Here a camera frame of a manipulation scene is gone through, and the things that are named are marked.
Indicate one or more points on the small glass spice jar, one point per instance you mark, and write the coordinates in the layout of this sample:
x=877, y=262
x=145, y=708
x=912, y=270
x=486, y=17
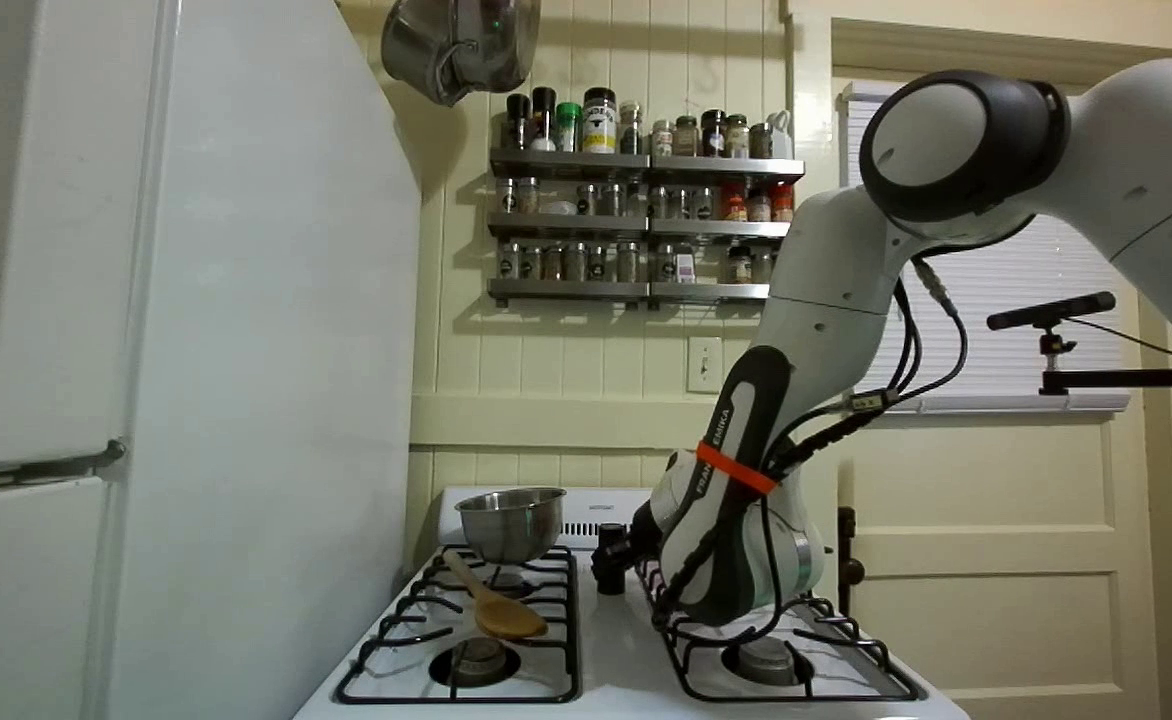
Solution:
x=763, y=141
x=685, y=139
x=781, y=139
x=629, y=133
x=660, y=141
x=739, y=139

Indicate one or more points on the stainless steel pot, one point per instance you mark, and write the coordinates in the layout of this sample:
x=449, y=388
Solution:
x=511, y=523

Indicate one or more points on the green-capped spice jar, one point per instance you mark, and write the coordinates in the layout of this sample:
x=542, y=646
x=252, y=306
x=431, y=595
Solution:
x=564, y=124

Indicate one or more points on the gray hanging kitchen utensil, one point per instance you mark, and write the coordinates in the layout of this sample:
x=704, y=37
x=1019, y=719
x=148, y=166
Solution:
x=457, y=53

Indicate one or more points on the dark-lidded spice jar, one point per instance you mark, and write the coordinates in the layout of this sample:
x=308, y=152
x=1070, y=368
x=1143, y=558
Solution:
x=516, y=124

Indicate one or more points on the black stereo camera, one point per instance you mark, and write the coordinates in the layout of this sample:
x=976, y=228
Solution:
x=1048, y=310

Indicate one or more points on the large yellow-label jar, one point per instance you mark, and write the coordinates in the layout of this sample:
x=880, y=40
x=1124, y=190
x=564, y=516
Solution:
x=597, y=124

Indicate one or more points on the white gas stove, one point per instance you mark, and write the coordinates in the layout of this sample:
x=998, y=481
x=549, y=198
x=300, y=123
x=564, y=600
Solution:
x=609, y=655

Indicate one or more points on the white window blind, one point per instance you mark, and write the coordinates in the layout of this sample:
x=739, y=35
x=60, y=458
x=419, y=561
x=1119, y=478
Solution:
x=984, y=372

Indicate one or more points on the red spice jar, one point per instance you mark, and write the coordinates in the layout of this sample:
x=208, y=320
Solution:
x=732, y=200
x=781, y=200

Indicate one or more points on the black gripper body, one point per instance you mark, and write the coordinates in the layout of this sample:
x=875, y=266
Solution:
x=644, y=540

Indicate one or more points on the black burner grate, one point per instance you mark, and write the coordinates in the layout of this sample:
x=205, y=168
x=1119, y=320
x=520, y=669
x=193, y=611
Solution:
x=798, y=696
x=449, y=696

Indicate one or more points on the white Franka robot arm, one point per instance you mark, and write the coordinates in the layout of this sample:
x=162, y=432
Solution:
x=826, y=294

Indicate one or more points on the wooden spoon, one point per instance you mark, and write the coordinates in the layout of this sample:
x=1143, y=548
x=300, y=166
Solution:
x=504, y=616

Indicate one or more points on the gray wall spice rack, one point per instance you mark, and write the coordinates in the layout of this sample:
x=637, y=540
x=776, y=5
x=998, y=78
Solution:
x=570, y=290

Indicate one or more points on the white bottle black cap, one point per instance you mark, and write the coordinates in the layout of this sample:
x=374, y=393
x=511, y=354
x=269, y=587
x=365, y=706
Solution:
x=542, y=124

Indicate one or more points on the white refrigerator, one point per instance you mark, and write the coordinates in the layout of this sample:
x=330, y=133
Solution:
x=248, y=401

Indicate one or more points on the white wall switch plate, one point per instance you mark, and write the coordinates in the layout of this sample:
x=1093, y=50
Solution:
x=700, y=364

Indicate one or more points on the dark spice bottle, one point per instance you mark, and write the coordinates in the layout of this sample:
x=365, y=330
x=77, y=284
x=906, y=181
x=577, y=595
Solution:
x=715, y=133

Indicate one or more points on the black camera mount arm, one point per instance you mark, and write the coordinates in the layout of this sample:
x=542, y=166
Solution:
x=1131, y=376

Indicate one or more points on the cream panel door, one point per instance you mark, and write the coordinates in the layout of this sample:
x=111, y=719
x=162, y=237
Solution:
x=1008, y=535

